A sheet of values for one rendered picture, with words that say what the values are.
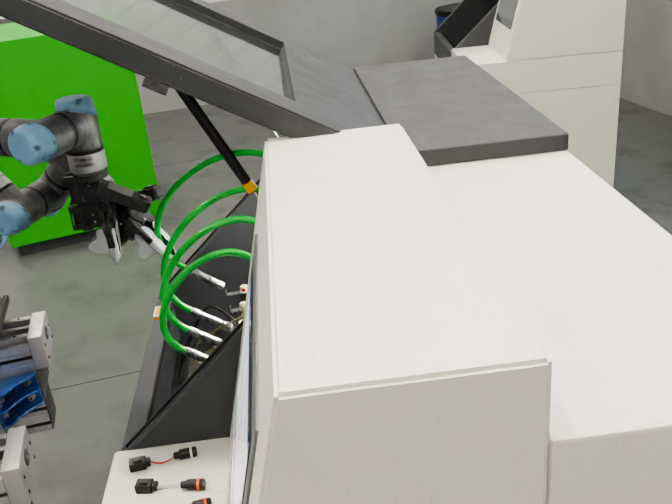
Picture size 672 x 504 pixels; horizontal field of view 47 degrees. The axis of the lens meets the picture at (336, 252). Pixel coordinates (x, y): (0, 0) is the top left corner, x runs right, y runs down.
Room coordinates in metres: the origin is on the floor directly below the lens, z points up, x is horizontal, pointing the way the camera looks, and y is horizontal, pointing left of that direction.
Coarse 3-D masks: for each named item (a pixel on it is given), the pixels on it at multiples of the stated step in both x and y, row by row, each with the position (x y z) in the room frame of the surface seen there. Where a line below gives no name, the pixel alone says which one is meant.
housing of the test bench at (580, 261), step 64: (384, 64) 1.89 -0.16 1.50; (448, 64) 1.82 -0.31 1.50; (448, 128) 1.31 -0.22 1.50; (512, 128) 1.27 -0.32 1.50; (448, 192) 1.08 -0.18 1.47; (512, 192) 1.05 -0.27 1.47; (576, 192) 1.03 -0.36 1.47; (512, 256) 0.84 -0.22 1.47; (576, 256) 0.83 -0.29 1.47; (640, 256) 0.81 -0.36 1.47; (576, 320) 0.68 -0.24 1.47; (640, 320) 0.67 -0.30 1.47; (576, 384) 0.57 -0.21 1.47; (640, 384) 0.56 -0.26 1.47; (576, 448) 0.50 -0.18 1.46; (640, 448) 0.50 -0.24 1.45
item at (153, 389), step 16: (160, 304) 1.79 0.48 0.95; (160, 336) 1.63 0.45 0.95; (176, 336) 1.78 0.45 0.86; (160, 352) 1.55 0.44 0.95; (176, 352) 1.73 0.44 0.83; (144, 368) 1.49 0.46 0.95; (160, 368) 1.50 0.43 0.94; (144, 384) 1.42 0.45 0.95; (160, 384) 1.48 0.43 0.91; (144, 400) 1.36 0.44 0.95; (160, 400) 1.45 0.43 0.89; (144, 416) 1.31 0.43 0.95; (128, 432) 1.26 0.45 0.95
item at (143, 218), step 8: (120, 208) 1.59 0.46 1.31; (128, 208) 1.58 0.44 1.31; (120, 216) 1.57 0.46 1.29; (136, 216) 1.57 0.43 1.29; (144, 216) 1.59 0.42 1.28; (120, 224) 1.57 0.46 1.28; (128, 224) 1.56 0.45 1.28; (144, 224) 1.57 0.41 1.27; (120, 232) 1.56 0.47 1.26; (128, 232) 1.56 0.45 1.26
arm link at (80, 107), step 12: (72, 96) 1.53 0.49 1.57; (84, 96) 1.52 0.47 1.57; (60, 108) 1.49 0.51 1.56; (72, 108) 1.49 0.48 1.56; (84, 108) 1.50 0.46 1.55; (72, 120) 1.47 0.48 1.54; (84, 120) 1.49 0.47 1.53; (96, 120) 1.52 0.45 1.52; (84, 132) 1.48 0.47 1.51; (96, 132) 1.51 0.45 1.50; (84, 144) 1.49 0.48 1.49; (96, 144) 1.50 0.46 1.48
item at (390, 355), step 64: (384, 128) 1.18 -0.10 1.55; (320, 192) 0.92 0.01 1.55; (384, 192) 0.90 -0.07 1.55; (320, 256) 0.73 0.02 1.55; (384, 256) 0.71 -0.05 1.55; (448, 256) 0.70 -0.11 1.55; (320, 320) 0.60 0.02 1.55; (384, 320) 0.58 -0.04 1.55; (448, 320) 0.57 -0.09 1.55; (512, 320) 0.56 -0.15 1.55; (320, 384) 0.50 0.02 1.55; (384, 384) 0.49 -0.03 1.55; (448, 384) 0.49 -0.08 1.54; (512, 384) 0.50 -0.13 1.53; (256, 448) 0.58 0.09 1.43; (320, 448) 0.49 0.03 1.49; (384, 448) 0.49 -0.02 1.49; (448, 448) 0.49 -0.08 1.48; (512, 448) 0.50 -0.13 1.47
